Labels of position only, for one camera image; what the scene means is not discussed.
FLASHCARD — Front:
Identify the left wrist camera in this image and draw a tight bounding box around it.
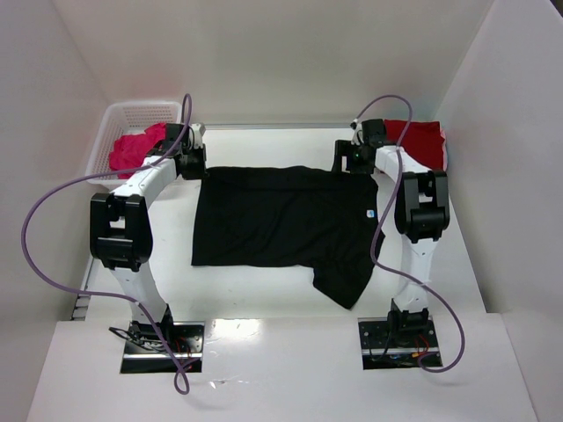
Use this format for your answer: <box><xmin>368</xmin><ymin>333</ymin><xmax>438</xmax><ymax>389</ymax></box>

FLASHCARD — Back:
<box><xmin>188</xmin><ymin>123</ymin><xmax>206</xmax><ymax>149</ymax></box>

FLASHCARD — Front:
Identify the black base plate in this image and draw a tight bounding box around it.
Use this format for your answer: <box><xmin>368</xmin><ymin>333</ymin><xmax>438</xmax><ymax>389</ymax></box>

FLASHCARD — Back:
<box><xmin>109</xmin><ymin>322</ymin><xmax>205</xmax><ymax>375</ymax></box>
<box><xmin>358</xmin><ymin>318</ymin><xmax>442</xmax><ymax>370</ymax></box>

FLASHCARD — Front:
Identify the magenta t shirt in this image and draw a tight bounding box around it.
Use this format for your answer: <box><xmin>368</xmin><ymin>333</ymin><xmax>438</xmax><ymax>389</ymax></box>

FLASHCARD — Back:
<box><xmin>108</xmin><ymin>122</ymin><xmax>166</xmax><ymax>171</ymax></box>

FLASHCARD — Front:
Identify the folded red t shirt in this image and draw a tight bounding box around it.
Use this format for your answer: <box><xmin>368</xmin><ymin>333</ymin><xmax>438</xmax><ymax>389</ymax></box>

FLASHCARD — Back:
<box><xmin>401</xmin><ymin>121</ymin><xmax>443</xmax><ymax>171</ymax></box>

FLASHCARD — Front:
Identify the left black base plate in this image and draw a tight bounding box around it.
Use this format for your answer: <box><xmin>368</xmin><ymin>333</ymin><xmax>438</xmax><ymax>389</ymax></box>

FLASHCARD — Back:
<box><xmin>109</xmin><ymin>322</ymin><xmax>205</xmax><ymax>375</ymax></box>

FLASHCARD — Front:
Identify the black t shirt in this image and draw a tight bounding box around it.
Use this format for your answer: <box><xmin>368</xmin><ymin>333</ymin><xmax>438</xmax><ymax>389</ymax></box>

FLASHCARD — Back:
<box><xmin>192</xmin><ymin>166</ymin><xmax>384</xmax><ymax>309</ymax></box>

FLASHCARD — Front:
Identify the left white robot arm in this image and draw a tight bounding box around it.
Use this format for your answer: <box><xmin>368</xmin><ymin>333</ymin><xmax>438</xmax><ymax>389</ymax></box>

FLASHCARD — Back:
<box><xmin>90</xmin><ymin>123</ymin><xmax>208</xmax><ymax>340</ymax></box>

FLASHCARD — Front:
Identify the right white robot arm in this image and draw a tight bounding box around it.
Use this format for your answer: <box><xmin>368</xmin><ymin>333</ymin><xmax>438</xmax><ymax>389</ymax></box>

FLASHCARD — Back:
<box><xmin>333</xmin><ymin>119</ymin><xmax>450</xmax><ymax>341</ymax></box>

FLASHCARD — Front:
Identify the white plastic basket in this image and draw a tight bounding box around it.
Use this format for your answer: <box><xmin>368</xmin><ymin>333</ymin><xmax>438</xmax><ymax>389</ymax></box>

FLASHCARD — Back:
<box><xmin>86</xmin><ymin>100</ymin><xmax>181</xmax><ymax>175</ymax></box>

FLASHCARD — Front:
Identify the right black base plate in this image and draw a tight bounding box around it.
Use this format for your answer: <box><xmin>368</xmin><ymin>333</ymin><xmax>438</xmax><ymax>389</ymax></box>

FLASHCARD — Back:
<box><xmin>358</xmin><ymin>318</ymin><xmax>442</xmax><ymax>370</ymax></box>

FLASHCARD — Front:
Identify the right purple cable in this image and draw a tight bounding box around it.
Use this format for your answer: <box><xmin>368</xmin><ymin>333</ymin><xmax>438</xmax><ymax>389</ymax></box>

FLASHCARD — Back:
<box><xmin>351</xmin><ymin>93</ymin><xmax>466</xmax><ymax>374</ymax></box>

